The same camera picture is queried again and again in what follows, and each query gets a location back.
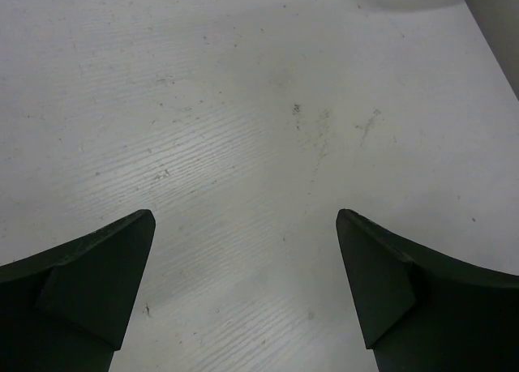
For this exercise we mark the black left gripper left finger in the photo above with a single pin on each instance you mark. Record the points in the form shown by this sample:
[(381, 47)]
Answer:
[(68, 307)]

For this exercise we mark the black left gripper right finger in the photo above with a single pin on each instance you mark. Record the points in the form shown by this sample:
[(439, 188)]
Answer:
[(420, 310)]

